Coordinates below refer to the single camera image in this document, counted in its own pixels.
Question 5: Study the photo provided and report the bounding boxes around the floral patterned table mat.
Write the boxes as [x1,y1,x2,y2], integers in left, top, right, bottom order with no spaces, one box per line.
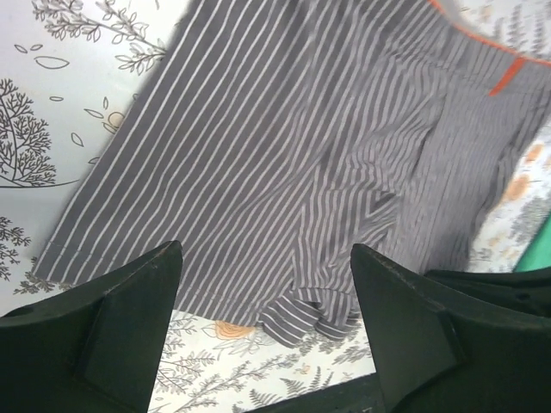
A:
[0,0,551,413]

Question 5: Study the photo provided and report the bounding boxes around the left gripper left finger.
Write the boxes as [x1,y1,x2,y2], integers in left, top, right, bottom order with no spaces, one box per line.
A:
[1,242,183,412]

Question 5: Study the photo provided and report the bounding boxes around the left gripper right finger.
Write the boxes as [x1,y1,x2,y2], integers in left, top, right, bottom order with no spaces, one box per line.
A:
[350,244,550,412]

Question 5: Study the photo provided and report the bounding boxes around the grey striped underwear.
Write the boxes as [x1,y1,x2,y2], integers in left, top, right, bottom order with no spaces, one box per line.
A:
[34,1,550,347]

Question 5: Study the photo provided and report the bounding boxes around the green folded cloth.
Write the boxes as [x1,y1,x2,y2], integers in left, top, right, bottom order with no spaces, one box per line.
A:
[515,227,550,272]

